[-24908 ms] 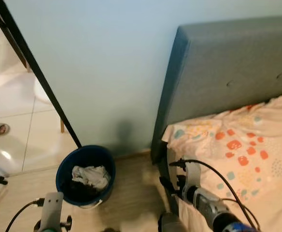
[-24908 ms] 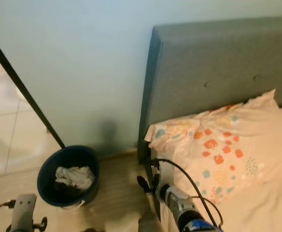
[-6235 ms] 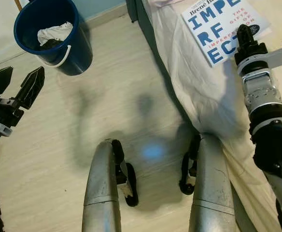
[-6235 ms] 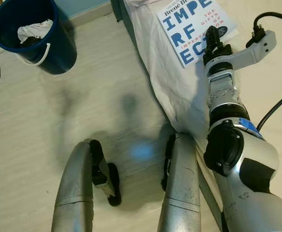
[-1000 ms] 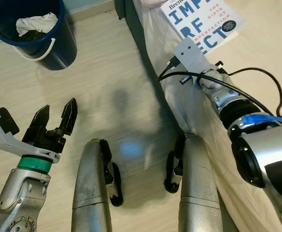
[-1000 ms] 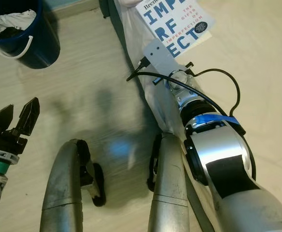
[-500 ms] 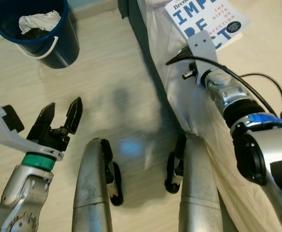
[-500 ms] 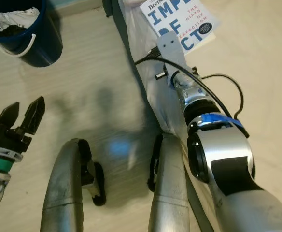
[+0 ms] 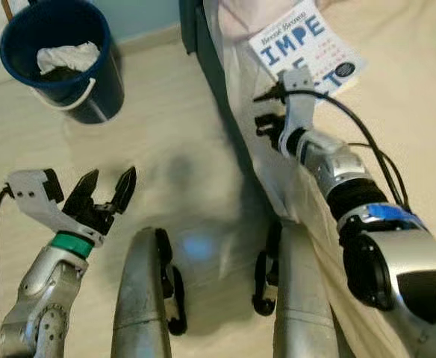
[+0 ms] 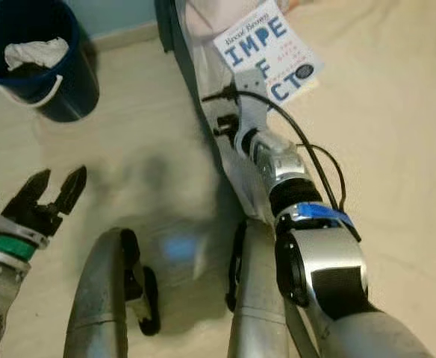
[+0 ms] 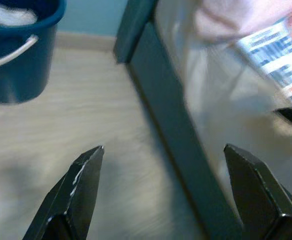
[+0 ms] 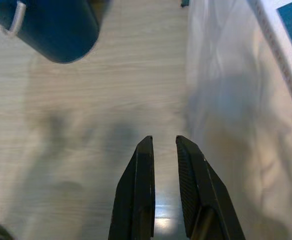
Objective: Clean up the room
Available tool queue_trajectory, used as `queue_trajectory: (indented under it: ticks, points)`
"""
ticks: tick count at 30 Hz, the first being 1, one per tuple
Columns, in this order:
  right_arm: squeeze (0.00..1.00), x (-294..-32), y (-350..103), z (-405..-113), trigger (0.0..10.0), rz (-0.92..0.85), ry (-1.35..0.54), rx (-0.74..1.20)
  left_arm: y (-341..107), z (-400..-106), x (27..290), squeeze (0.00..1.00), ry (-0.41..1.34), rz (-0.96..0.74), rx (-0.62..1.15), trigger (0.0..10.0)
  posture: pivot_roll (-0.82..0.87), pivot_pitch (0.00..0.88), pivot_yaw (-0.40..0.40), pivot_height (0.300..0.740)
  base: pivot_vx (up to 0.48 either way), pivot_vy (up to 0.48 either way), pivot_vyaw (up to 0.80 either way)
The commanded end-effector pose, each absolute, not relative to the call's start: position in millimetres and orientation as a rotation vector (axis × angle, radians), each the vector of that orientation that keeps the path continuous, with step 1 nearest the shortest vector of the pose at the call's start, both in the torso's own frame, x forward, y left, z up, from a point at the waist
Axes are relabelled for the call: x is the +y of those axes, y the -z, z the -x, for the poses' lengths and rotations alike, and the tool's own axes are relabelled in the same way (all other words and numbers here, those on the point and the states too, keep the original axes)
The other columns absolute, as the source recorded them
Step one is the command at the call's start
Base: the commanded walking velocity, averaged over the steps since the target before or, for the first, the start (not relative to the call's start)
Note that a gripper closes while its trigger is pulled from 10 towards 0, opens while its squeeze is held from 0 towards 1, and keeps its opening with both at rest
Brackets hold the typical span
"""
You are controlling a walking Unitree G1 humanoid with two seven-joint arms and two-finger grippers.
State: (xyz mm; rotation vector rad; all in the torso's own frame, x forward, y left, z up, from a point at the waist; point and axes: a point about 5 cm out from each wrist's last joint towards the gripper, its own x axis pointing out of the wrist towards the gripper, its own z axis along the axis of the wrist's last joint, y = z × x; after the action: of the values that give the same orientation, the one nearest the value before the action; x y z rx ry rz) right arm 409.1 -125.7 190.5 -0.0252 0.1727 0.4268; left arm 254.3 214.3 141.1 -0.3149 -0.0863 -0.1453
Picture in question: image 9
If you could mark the silver robot left leg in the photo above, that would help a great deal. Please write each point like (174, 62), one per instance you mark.
(139, 298)

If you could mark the white book blue lettering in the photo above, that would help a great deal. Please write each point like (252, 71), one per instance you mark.
(293, 33)

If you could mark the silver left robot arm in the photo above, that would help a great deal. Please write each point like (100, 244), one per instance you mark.
(46, 291)

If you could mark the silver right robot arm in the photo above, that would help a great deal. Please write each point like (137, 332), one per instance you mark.
(397, 261)

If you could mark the silver robot leg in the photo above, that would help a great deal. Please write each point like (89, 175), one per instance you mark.
(300, 298)
(139, 298)

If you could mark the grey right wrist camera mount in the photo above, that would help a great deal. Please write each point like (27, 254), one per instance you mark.
(300, 104)

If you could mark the dark bed frame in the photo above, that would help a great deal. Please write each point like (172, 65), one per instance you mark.
(218, 97)

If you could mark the crumpled white paper trash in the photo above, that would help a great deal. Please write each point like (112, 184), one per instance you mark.
(69, 56)

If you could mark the blue round waste bin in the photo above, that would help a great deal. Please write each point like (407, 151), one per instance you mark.
(24, 30)

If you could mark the silver robot right leg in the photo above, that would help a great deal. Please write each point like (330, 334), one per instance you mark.
(300, 298)

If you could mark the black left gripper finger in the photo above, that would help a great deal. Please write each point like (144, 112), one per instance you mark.
(125, 190)
(83, 190)

